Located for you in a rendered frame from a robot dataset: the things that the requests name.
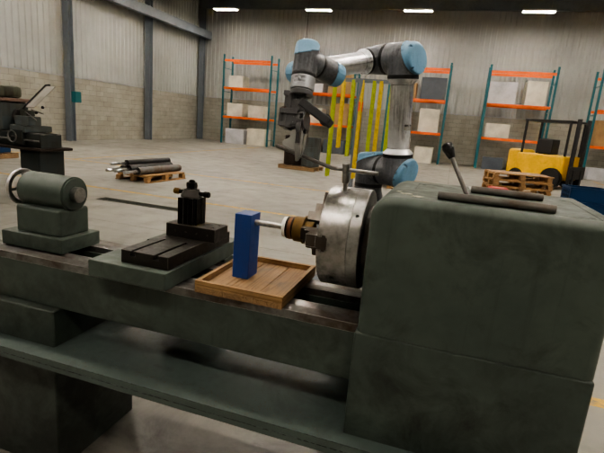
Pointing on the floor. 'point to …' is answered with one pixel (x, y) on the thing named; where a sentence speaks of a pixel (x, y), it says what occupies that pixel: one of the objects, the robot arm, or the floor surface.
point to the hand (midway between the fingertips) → (299, 156)
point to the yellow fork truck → (546, 157)
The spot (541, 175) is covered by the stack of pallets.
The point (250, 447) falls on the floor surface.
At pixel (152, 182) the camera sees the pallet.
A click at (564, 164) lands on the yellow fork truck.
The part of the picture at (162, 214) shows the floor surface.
